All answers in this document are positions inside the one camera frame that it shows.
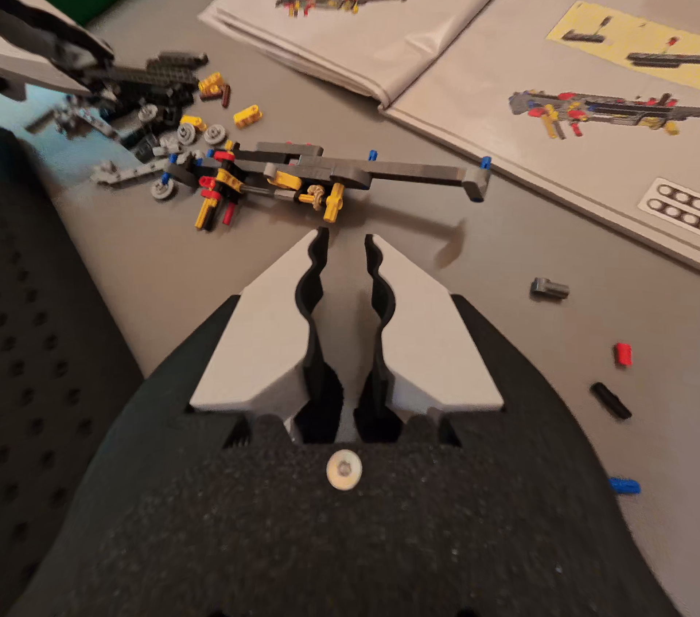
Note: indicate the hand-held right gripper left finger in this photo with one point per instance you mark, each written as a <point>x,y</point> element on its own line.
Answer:
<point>251,354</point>

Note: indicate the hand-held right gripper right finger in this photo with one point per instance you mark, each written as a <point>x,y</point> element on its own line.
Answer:
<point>443,354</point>

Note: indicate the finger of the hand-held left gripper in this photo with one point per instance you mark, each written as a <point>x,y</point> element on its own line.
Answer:
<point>38,70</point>
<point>54,13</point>

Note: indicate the long grey Technic assembly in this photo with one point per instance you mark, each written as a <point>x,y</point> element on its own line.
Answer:
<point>383,171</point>

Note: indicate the pile of lego beams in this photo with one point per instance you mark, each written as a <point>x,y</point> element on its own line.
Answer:
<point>158,76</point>

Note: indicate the dark grey lego piece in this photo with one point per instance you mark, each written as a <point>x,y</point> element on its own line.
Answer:
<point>549,289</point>

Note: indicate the black lego pin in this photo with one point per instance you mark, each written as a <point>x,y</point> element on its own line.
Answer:
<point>610,401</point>

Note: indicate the red lego pin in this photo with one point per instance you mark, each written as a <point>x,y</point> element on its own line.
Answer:
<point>623,354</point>

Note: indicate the blue lego pin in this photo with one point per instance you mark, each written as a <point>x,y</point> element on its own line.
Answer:
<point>624,486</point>

